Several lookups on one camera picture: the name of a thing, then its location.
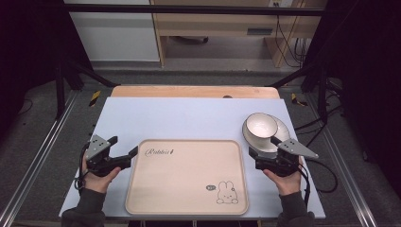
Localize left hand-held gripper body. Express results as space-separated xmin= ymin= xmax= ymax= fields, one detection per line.
xmin=84 ymin=134 xmax=131 ymax=178

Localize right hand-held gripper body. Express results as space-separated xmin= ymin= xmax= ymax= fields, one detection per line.
xmin=254 ymin=138 xmax=320 ymax=178

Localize person's right hand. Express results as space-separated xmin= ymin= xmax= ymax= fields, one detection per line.
xmin=262 ymin=168 xmax=303 ymax=197

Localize person's left hand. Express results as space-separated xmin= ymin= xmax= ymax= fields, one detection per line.
xmin=80 ymin=158 xmax=123 ymax=194

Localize white bowl with dark rim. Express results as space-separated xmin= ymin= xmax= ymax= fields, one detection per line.
xmin=245 ymin=112 xmax=279 ymax=140

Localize yellow black tape strip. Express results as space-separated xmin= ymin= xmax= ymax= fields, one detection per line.
xmin=88 ymin=90 xmax=102 ymax=108
xmin=289 ymin=92 xmax=309 ymax=107

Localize light blue table mat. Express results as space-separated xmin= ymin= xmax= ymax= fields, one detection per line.
xmin=59 ymin=96 xmax=326 ymax=219

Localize beige tray with rabbit print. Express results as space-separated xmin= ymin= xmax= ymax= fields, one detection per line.
xmin=124 ymin=138 xmax=250 ymax=217

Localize black metal stand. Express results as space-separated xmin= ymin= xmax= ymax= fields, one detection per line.
xmin=270 ymin=61 xmax=329 ymax=122
xmin=54 ymin=58 xmax=118 ymax=120

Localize white cabinet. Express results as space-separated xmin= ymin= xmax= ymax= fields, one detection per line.
xmin=69 ymin=0 xmax=161 ymax=62

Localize dark curtain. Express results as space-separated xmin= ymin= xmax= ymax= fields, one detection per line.
xmin=302 ymin=0 xmax=401 ymax=198
xmin=0 ymin=0 xmax=94 ymax=133

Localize wooden desk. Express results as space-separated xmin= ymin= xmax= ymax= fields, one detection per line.
xmin=150 ymin=0 xmax=326 ymax=68

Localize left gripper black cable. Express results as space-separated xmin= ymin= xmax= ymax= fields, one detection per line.
xmin=73 ymin=142 xmax=92 ymax=192

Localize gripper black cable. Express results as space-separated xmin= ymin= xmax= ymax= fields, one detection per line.
xmin=297 ymin=157 xmax=339 ymax=210
xmin=73 ymin=142 xmax=92 ymax=192

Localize black floor cables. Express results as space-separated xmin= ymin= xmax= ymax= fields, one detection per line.
xmin=293 ymin=78 xmax=344 ymax=148

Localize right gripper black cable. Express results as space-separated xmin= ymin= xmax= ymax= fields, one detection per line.
xmin=297 ymin=157 xmax=339 ymax=210

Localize aluminium floor rail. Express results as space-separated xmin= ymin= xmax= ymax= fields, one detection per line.
xmin=0 ymin=90 xmax=80 ymax=227
xmin=307 ymin=94 xmax=380 ymax=227

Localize black hanging cables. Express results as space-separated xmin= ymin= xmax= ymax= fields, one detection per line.
xmin=274 ymin=14 xmax=309 ymax=69

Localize wall socket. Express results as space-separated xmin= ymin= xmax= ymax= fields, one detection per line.
xmin=268 ymin=0 xmax=295 ymax=9

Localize black horizontal frame bar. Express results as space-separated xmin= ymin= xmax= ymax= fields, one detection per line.
xmin=63 ymin=3 xmax=326 ymax=17

